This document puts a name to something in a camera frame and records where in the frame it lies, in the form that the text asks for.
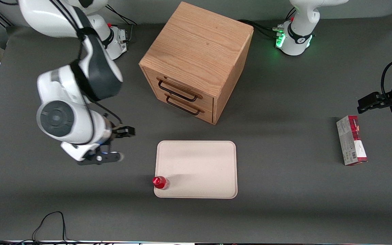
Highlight coke bottle with red cap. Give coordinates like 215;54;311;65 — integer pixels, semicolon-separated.
152;176;170;190

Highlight beige plastic tray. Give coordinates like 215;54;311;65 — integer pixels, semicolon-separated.
153;140;238;199

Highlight red plaid cardboard box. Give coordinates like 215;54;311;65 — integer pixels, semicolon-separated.
336;115;369;166

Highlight wooden drawer front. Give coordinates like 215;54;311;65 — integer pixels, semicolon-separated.
143;67;214;110
148;89;214;124

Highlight wooden drawer cabinet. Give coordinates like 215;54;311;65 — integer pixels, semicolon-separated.
139;1;254;125

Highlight black metal drawer handle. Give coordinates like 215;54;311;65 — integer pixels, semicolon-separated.
165;96;202;116
157;80;199;102

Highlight black cable at table edge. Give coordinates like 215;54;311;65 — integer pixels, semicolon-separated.
0;211;105;245

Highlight black cables at right base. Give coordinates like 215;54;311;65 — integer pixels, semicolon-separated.
106;5;138;43

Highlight black cables at base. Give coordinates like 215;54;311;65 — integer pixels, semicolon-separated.
238;7;296;38
106;5;138;43

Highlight black cables at left base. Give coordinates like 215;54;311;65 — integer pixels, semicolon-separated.
238;7;296;38

